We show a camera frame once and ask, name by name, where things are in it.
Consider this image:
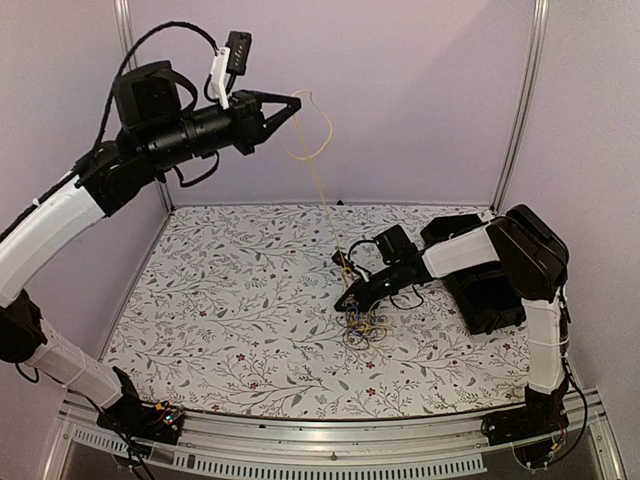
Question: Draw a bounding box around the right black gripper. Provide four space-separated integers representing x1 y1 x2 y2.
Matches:
336 262 406 313

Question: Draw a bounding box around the long yellow cable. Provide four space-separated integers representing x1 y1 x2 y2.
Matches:
283 89 357 301

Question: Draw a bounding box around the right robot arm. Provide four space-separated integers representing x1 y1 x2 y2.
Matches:
334 204 569 396

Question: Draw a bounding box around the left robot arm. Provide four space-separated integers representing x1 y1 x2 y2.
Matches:
1 61 301 434

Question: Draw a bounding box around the black plastic bin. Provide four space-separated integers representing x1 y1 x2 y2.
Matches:
420 214 525 335

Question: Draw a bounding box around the floral table mat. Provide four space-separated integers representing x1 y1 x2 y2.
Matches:
102 205 535 420

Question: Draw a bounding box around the tangled cable pile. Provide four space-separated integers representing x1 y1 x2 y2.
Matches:
339 304 399 354

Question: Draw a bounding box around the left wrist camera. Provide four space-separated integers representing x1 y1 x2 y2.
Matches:
226 31 252 76

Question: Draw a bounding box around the aluminium front rail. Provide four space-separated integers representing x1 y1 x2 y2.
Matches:
45 389 630 479

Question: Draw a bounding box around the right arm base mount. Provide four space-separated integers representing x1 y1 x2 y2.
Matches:
480 395 569 468

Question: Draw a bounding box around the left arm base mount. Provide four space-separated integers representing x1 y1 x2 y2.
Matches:
97 367 184 445

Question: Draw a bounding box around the right aluminium frame post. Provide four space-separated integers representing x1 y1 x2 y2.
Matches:
490 0 549 213

